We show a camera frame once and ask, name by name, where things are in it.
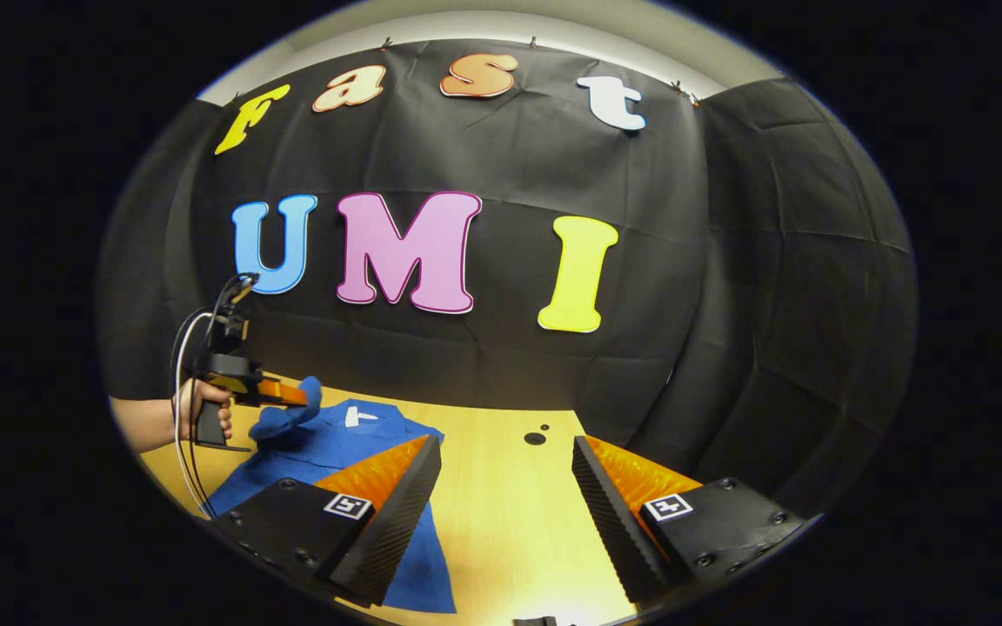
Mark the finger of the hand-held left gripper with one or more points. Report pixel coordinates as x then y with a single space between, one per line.
279 393

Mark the blue shirt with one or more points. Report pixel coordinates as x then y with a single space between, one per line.
318 443

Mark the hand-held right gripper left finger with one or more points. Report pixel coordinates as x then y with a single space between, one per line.
388 530

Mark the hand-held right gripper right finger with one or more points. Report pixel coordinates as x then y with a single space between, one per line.
618 530

